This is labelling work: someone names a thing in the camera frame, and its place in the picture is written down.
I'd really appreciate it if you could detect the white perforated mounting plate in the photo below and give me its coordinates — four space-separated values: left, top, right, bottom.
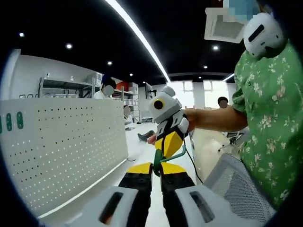
0 97 137 219

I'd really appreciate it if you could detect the long linear ceiling light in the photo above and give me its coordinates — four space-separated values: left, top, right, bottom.
105 0 172 83

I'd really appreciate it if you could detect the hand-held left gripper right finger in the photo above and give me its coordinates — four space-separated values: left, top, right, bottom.
158 163 263 227

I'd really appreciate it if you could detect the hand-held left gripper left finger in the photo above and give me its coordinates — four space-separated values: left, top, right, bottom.
68 162 153 227

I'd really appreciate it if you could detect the black monitor on stand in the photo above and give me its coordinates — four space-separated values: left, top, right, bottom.
144 82 158 100

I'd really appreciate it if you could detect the grey mesh chair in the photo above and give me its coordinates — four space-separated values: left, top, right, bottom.
203 153 278 223

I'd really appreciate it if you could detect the green floral shirt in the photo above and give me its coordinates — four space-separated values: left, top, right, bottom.
231 40 303 211

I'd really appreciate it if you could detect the metal storage shelf rack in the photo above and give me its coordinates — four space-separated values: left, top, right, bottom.
38 76 104 99

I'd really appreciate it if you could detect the person's right hand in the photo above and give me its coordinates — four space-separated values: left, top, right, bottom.
184 109 202 138

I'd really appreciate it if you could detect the stack of clear storage boxes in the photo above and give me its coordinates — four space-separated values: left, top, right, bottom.
86 72 103 84

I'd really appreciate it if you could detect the group of round ceiling downlights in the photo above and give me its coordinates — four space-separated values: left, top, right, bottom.
18 32 219 85

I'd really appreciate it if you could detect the white worn device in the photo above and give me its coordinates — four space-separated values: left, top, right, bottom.
243 12 285 60

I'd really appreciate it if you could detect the ceiling air conditioner vent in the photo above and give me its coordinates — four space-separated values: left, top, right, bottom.
204 8 246 44

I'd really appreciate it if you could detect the white storage shelving unit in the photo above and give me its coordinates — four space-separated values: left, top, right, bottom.
115 82 142 123

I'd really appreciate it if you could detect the dark grey curved object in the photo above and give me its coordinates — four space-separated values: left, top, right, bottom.
137 131 156 142

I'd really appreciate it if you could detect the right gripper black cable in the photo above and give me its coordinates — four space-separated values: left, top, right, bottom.
184 138 204 184

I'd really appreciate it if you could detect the white office chair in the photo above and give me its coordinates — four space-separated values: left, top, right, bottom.
217 131 247 152

